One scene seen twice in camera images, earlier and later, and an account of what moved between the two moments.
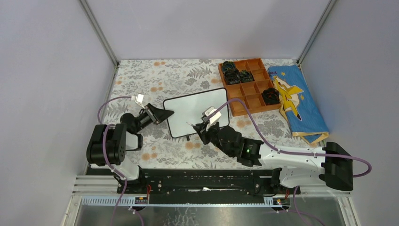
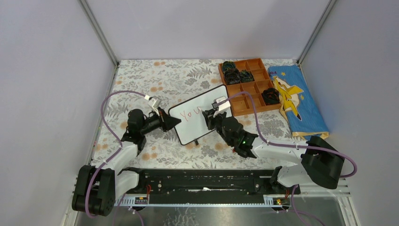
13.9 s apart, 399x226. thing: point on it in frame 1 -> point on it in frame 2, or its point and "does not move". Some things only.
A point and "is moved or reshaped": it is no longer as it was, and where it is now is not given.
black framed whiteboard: [188, 109] is moved or reshaped
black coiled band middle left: [232, 76] does not move
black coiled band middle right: [246, 76] does not move
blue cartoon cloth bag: [297, 105] does not move
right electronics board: [281, 201] does not move
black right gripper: [201, 129] -> [210, 118]
